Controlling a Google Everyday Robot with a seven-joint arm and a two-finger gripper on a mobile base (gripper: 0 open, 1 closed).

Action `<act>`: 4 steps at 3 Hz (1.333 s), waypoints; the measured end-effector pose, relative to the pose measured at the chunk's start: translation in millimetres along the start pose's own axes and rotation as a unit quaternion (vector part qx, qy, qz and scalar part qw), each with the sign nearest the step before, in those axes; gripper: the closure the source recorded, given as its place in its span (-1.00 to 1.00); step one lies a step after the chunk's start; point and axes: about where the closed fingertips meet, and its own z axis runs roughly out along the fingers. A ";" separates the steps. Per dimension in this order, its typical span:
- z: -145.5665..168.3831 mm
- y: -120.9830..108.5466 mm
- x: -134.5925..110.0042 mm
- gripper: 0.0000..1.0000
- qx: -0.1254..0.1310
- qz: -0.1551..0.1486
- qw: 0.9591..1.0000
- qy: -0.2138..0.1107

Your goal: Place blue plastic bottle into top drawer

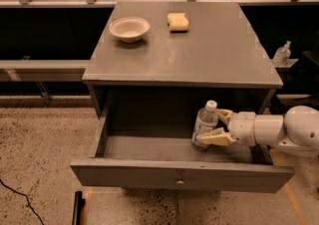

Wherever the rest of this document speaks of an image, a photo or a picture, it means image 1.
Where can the hand sanitizer pump bottle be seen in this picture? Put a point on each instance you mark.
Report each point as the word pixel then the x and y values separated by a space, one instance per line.
pixel 282 54

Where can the clear plastic water bottle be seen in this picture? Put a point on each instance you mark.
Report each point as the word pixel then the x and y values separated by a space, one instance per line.
pixel 206 121

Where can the grey wooden cabinet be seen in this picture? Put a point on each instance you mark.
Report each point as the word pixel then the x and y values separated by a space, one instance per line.
pixel 218 58

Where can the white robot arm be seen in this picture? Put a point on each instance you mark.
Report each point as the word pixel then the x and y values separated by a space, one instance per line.
pixel 296 132

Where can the open grey top drawer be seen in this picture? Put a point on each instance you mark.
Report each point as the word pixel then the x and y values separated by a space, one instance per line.
pixel 149 146

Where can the metal frame rail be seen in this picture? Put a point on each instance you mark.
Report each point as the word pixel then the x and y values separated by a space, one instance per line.
pixel 42 70

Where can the yellow sponge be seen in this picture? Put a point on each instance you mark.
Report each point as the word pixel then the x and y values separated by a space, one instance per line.
pixel 177 22

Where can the white paper bowl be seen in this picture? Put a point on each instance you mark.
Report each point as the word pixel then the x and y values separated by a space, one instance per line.
pixel 129 29

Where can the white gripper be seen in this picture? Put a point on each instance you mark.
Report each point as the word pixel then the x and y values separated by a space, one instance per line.
pixel 242 127

